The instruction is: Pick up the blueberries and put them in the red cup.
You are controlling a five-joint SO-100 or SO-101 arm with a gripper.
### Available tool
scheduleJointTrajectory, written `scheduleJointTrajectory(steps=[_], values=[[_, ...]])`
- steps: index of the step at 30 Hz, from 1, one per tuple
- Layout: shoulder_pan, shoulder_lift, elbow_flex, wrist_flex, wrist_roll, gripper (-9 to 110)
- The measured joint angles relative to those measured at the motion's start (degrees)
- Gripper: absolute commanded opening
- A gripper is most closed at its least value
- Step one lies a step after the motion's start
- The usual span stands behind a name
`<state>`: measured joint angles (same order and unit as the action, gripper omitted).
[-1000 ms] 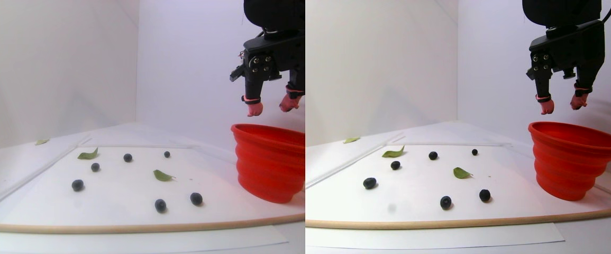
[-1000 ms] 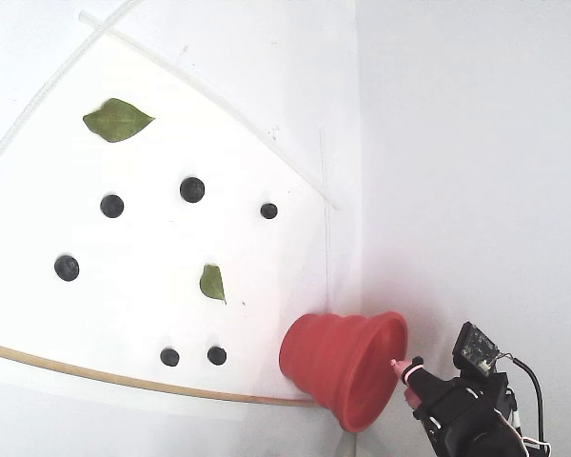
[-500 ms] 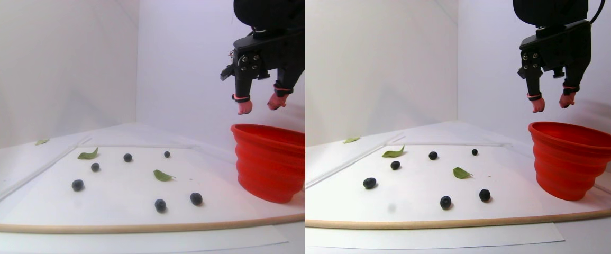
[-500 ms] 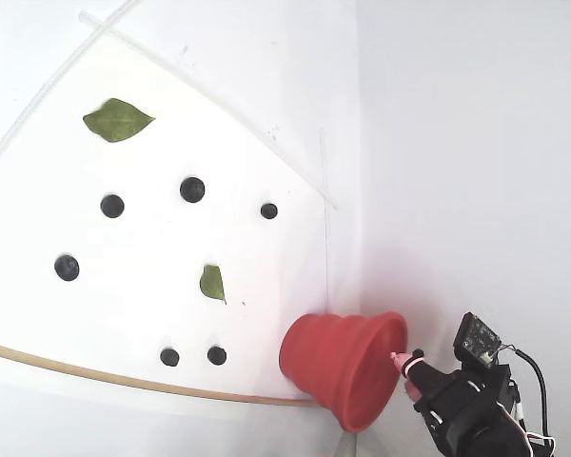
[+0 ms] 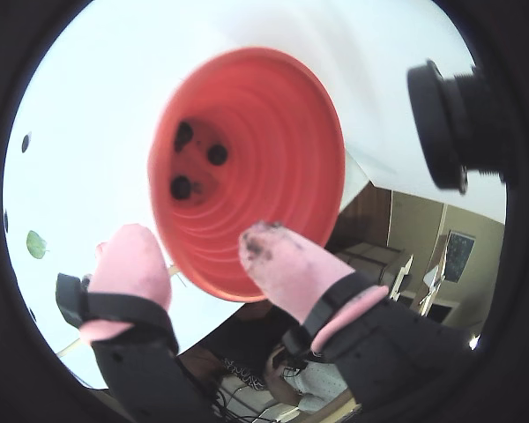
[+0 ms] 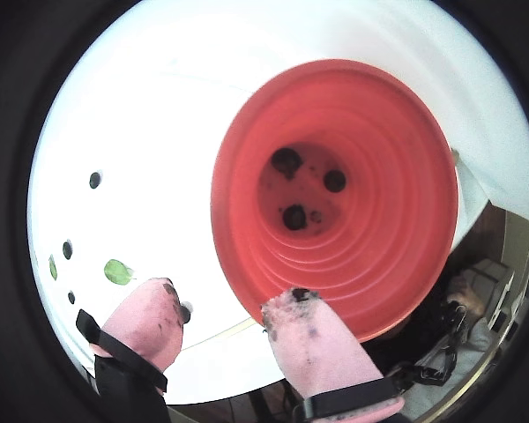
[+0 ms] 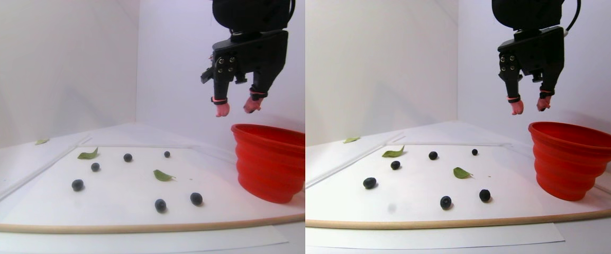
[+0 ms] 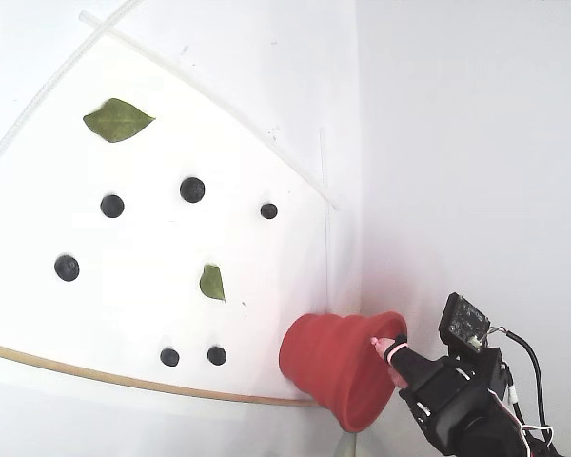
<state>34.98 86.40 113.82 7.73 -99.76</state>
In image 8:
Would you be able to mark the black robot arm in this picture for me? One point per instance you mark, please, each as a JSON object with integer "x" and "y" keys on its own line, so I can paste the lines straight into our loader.
{"x": 490, "y": 438}

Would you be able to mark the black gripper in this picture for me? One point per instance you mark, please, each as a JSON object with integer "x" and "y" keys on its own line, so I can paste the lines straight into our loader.
{"x": 432, "y": 379}

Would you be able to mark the green leaf with stem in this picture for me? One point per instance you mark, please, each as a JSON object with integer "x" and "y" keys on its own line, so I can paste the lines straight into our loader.
{"x": 212, "y": 283}

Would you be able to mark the dark blueberry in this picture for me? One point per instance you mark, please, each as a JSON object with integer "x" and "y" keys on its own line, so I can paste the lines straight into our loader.
{"x": 66, "y": 267}
{"x": 192, "y": 189}
{"x": 112, "y": 205}
{"x": 269, "y": 210}
{"x": 169, "y": 357}
{"x": 216, "y": 355}

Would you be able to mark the broad green leaf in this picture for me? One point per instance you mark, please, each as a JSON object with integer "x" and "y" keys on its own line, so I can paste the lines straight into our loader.
{"x": 118, "y": 120}

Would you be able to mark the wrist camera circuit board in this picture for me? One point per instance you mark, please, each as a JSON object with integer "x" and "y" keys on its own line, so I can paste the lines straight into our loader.
{"x": 464, "y": 321}

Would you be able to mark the clear plastic tube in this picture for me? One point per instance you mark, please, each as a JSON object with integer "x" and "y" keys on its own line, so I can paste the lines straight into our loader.
{"x": 47, "y": 83}

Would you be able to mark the white paper sheet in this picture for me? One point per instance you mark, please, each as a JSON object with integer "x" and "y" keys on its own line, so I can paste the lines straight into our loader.
{"x": 124, "y": 295}

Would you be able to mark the red collapsible silicone cup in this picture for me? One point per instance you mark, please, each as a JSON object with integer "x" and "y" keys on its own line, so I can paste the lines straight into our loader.
{"x": 323, "y": 357}

